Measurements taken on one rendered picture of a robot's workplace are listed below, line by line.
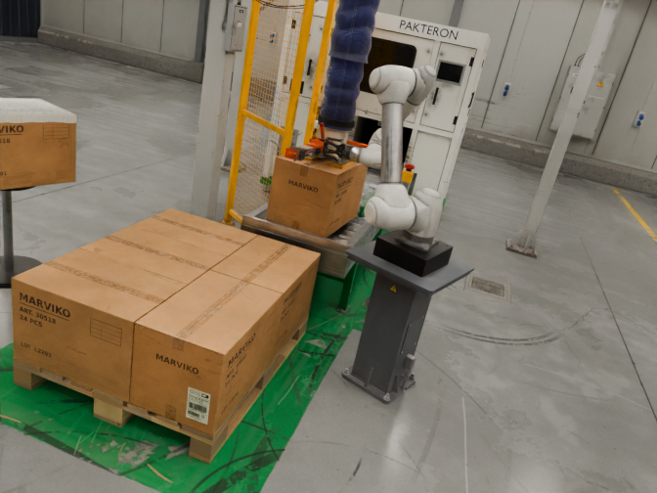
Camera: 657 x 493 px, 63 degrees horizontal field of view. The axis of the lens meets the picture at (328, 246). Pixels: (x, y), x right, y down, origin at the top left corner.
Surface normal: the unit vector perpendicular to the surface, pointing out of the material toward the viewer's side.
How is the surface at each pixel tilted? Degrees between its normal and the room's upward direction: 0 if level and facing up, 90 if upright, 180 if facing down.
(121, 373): 90
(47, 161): 90
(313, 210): 90
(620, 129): 90
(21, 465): 0
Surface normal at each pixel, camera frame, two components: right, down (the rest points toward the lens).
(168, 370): -0.29, 0.31
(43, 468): 0.19, -0.91
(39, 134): 0.79, 0.37
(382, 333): -0.61, 0.18
